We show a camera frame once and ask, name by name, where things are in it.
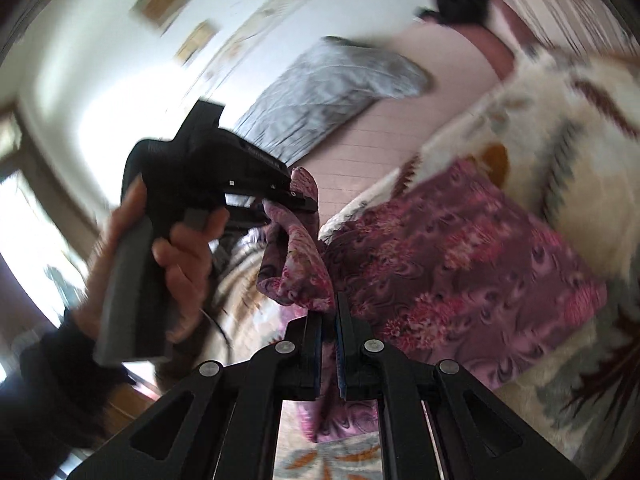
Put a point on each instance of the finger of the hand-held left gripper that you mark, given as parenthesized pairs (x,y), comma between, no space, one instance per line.
(245,217)
(280,200)

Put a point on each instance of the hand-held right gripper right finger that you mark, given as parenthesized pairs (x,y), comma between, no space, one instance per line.
(344,350)

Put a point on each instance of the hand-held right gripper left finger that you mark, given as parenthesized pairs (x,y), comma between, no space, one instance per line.
(312,360)

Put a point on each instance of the purple floral shirt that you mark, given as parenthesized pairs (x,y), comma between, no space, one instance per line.
(450,270)

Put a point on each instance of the person's left forearm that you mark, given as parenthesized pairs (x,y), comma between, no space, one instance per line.
(50,385)

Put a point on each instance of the person's left hand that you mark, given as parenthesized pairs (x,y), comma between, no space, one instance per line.
(187,270)

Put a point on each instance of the grey quilted pillow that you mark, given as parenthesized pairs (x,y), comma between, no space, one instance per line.
(325,90)

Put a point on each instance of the window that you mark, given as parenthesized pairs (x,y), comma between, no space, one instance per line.
(30,240)

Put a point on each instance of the leaf print blanket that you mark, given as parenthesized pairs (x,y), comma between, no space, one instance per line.
(550,125)

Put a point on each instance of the striped floral pillow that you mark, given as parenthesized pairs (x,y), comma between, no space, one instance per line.
(550,0)

